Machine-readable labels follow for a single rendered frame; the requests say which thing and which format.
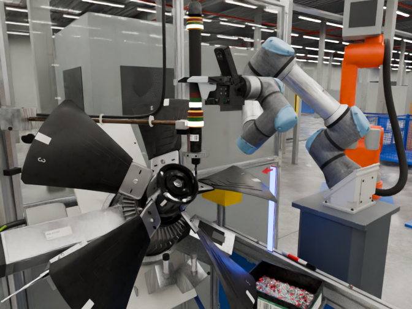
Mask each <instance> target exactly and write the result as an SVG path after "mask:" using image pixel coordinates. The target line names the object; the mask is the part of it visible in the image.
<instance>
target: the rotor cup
mask: <svg viewBox="0 0 412 309"><path fill-rule="evenodd" d="M152 179H153V178H151V179H150V181H149V183H148V185H147V187H146V190H145V192H144V194H143V196H142V197H141V199H140V200H139V199H135V203H136V207H137V209H138V211H139V213H140V212H141V211H142V210H143V208H144V207H145V206H146V204H147V203H148V202H149V200H150V199H151V198H152V199H153V200H154V202H155V204H156V208H157V210H158V213H159V217H160V219H161V223H160V225H159V227H168V226H171V225H173V224H175V223H176V222H177V221H178V220H180V218H181V215H180V213H181V212H183V211H185V208H186V207H187V206H188V205H189V204H190V203H191V202H193V201H194V200H195V198H196V197H197V194H198V191H199V185H198V182H197V178H196V177H195V175H194V174H193V173H192V172H191V171H190V170H189V169H188V168H187V167H185V166H183V165H181V164H177V163H170V164H166V165H164V166H162V167H161V168H160V169H159V170H158V171H157V173H156V177H155V178H154V179H153V181H151V180H152ZM175 180H180V181H181V183H182V185H181V186H180V187H177V186H175V184H174V181H175ZM164 200H166V201H167V202H166V203H165V204H164V205H163V206H161V205H160V204H161V203H162V202H163V201H164Z"/></svg>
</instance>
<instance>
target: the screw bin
mask: <svg viewBox="0 0 412 309"><path fill-rule="evenodd" d="M249 274H250V275H252V276H253V277H254V279H255V281H256V282H257V281H258V280H259V279H260V278H261V277H262V276H263V275H265V276H267V277H270V278H274V279H275V280H279V281H281V282H284V283H288V284H290V285H292V286H295V287H298V288H302V289H303V290H304V289H305V290H306V291H308V292H311V293H314V294H315V295H314V297H313V298H312V300H311V302H310V303H309V305H308V306H307V308H302V307H299V306H297V305H294V304H292V303H289V302H287V301H285V300H282V299H279V298H277V297H275V296H272V295H270V294H267V293H265V292H262V291H260V290H258V289H257V290H256V300H255V303H254V305H253V309H318V308H319V306H320V304H321V302H322V295H323V287H324V285H325V284H326V282H325V281H323V280H319V279H317V278H313V277H310V276H308V275H304V274H302V273H299V272H296V271H293V270H290V269H287V268H284V267H281V266H279V265H275V264H273V263H270V262H267V261H263V260H261V261H260V262H259V263H258V264H257V265H256V266H255V267H253V268H252V269H251V270H250V271H249Z"/></svg>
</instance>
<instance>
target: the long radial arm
mask: <svg viewBox="0 0 412 309"><path fill-rule="evenodd" d="M125 222H126V220H125V217H124V214H123V209H122V205H116V206H113V207H108V208H103V209H100V210H95V211H91V212H87V213H82V214H79V215H74V216H69V217H65V218H61V219H56V220H53V221H47V222H44V223H39V224H35V225H32V226H26V227H21V228H18V229H13V230H10V231H5V232H1V239H2V245H3V249H4V256H5V259H6V274H5V276H8V275H12V274H14V273H18V272H22V271H24V270H28V269H31V268H34V267H38V266H40V265H44V264H48V262H49V260H51V259H53V258H54V257H56V256H57V255H59V254H61V253H63V252H64V251H66V250H68V249H69V248H71V247H73V246H74V245H76V244H78V243H80V242H81V241H83V240H86V241H87V243H88V242H90V241H92V240H94V239H95V238H97V237H100V236H102V235H104V234H105V233H107V232H108V231H111V230H112V229H113V228H115V227H117V226H119V225H122V224H124V223H125Z"/></svg>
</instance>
